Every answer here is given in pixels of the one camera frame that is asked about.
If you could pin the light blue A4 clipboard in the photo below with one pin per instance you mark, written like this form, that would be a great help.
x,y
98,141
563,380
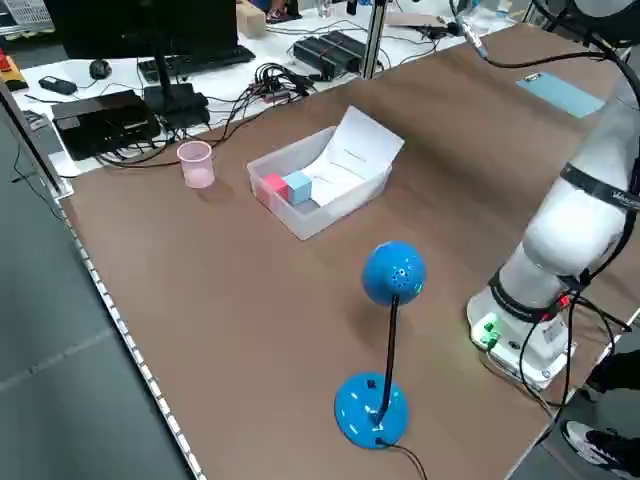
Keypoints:
x,y
560,95

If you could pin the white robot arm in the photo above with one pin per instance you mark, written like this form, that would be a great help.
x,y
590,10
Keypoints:
x,y
565,240

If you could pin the brown clipboard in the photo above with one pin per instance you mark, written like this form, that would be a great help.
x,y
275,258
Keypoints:
x,y
420,20

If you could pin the black flat docking box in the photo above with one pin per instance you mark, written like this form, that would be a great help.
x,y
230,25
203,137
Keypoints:
x,y
100,122

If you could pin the clear plastic bin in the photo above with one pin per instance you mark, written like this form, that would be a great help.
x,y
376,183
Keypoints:
x,y
320,220

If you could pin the blue foam block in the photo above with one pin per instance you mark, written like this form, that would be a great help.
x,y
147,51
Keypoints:
x,y
299,187

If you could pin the red foam block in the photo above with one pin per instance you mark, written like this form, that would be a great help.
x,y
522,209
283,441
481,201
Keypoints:
x,y
274,186

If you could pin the blue desk lamp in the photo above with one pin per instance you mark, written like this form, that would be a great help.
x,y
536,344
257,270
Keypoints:
x,y
392,272

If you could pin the pink plastic cup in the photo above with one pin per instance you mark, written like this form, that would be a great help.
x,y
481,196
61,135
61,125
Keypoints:
x,y
196,165

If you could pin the black power supply unit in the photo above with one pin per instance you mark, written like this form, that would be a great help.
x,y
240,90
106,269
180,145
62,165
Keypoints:
x,y
320,57
347,47

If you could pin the black keyboard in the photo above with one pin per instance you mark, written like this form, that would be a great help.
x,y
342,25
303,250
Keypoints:
x,y
200,62

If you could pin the cardboard box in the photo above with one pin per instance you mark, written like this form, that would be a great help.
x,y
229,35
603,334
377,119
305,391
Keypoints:
x,y
251,20

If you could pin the black computer monitor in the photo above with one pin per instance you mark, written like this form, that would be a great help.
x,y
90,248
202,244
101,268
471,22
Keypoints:
x,y
150,25

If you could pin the black computer mouse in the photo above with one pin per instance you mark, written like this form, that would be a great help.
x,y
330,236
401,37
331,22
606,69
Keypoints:
x,y
100,68

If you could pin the small black handheld device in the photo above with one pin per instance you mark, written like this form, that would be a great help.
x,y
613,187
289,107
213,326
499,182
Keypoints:
x,y
57,85

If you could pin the person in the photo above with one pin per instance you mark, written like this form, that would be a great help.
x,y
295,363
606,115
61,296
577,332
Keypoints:
x,y
597,445

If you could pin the aluminium frame post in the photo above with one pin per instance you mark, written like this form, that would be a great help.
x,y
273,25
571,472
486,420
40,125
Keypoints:
x,y
374,35

